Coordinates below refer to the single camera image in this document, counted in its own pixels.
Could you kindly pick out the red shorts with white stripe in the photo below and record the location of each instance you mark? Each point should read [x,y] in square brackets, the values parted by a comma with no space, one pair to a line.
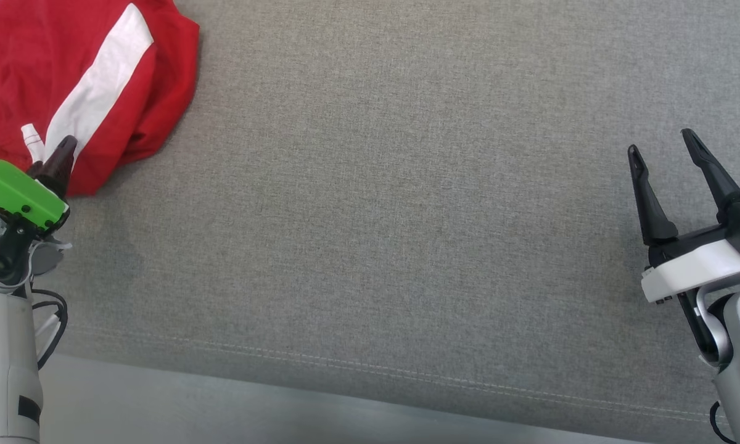
[154,74]

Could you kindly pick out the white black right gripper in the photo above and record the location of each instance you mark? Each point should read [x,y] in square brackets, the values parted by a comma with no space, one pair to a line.
[703,262]

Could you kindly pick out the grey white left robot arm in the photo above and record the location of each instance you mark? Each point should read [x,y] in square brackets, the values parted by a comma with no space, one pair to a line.
[6,345]

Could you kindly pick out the grey fabric sofa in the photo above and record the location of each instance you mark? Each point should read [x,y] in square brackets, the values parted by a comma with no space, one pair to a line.
[376,185]

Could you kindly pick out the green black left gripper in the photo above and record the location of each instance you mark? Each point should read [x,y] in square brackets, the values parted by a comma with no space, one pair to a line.
[12,188]

